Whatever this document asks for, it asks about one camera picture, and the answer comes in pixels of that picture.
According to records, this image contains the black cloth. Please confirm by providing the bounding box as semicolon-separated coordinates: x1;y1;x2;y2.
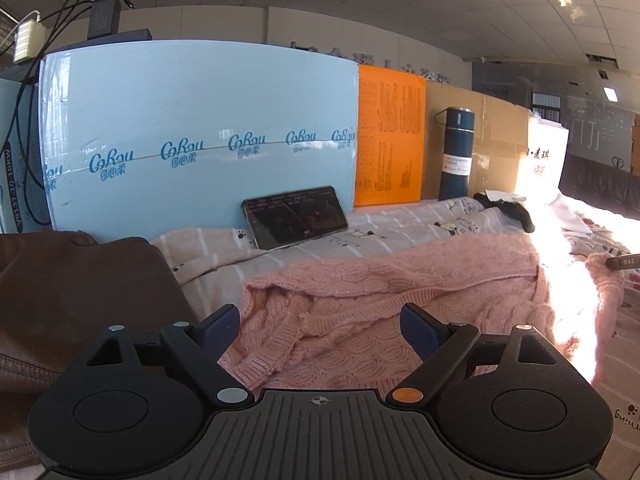
472;191;536;233

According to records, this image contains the dark barred window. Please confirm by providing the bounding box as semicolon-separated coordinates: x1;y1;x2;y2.
531;91;563;123

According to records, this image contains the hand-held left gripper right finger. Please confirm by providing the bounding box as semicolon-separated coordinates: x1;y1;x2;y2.
385;302;586;406

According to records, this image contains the white cloth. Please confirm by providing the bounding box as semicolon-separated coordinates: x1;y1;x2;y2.
482;190;596;241

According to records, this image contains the black leather sofa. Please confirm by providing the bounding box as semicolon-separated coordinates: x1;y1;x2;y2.
557;152;640;221

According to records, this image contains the black cable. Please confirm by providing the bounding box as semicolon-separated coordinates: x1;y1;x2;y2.
0;57;51;196

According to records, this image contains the black smartphone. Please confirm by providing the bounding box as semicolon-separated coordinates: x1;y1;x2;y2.
241;185;349;251

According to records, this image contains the brown cardboard box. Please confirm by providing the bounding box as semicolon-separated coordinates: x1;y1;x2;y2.
422;81;531;200

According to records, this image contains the light blue taped carton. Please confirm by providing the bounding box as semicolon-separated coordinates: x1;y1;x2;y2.
39;39;361;243

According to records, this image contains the black power adapter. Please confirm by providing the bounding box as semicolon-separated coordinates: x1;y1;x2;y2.
87;0;121;41

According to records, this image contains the pink knitted sweater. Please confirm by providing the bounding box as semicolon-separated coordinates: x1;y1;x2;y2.
220;232;626;396

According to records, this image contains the dark blue vacuum bottle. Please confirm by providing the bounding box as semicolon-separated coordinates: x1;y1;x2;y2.
434;106;475;202

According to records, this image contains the orange printed box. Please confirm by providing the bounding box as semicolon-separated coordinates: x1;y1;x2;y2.
354;62;427;208

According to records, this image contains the white power adapter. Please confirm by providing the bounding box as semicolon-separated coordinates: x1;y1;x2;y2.
12;20;47;64

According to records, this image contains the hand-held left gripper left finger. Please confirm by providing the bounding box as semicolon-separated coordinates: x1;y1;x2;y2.
55;304;253;408

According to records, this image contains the white paper bag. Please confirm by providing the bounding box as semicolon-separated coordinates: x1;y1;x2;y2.
515;112;570;206

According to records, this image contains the pale blue labelled carton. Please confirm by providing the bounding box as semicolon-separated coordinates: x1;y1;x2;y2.
0;77;53;236

